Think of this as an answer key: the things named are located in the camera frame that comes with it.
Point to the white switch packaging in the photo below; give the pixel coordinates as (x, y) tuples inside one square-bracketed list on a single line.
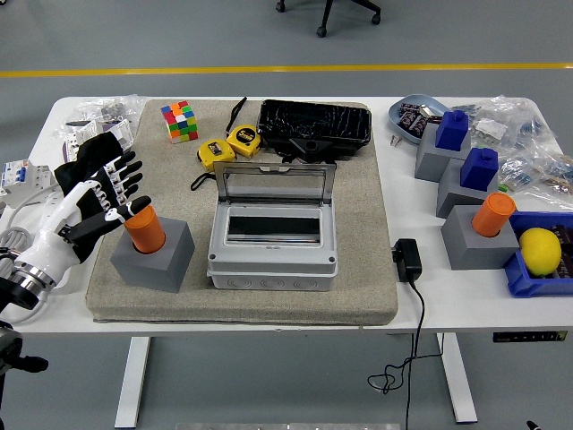
[(85, 130)]

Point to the white table leg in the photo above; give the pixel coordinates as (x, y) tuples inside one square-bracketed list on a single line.
[(459, 380), (132, 380)]

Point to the orange cylinder battery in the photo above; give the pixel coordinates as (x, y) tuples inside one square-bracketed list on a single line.
[(492, 215), (145, 233)]

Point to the black cloth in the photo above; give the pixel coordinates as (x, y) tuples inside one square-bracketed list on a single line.
[(96, 148)]

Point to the blue-grey dish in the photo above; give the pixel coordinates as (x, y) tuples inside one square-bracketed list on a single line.
[(414, 97)]

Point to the blue block with knob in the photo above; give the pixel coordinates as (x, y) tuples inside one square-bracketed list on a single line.
[(479, 170), (452, 132)]

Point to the clear bag of screws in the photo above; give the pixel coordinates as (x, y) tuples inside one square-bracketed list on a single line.
[(96, 107)]

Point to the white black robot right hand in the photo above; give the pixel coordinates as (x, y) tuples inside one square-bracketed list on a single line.
[(532, 425)]

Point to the black power adapter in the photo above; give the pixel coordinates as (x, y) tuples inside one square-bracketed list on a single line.
[(409, 262)]

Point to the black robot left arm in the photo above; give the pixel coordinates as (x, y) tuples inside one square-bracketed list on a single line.
[(22, 291)]

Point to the dark snack packet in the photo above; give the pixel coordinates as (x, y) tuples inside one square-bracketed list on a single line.
[(414, 124), (408, 109)]

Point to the grey block holder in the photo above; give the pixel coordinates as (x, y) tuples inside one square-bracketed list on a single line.
[(432, 161), (474, 251), (452, 192)]

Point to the black plastic tray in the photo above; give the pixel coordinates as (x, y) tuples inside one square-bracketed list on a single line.
[(313, 121)]

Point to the grey electrical box with lid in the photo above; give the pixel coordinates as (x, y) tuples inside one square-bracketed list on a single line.
[(273, 269)]

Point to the black table control panel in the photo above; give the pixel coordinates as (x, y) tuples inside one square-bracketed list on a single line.
[(528, 336)]

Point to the yellow lemon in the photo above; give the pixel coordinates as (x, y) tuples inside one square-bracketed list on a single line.
[(539, 251)]

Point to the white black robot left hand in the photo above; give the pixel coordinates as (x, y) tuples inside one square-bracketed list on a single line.
[(53, 237)]

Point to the clear bag of components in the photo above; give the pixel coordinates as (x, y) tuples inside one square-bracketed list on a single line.
[(550, 174), (506, 116)]

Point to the yellow tape measure black label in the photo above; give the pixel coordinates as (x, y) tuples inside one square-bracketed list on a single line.
[(244, 139)]

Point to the blue plastic bin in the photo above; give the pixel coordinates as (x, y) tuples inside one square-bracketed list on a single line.
[(519, 282)]

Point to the black office chair base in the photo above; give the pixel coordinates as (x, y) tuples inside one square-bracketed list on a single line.
[(326, 18)]

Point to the dark packets in bin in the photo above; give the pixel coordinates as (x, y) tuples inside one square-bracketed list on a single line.
[(566, 264)]

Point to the white circuit breaker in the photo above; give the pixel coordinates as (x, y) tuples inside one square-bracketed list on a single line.
[(18, 179)]

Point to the large colourful puzzle cube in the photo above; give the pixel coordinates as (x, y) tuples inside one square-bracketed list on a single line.
[(179, 121)]

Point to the beige padded mat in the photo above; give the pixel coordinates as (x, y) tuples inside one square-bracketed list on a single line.
[(358, 201)]

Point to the small metal screws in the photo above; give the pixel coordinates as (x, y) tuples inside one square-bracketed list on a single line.
[(395, 140)]

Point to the yellow tape measure small window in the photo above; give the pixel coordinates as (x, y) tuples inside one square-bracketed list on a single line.
[(215, 152)]

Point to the grey block with round hole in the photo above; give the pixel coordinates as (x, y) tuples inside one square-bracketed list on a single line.
[(152, 273)]

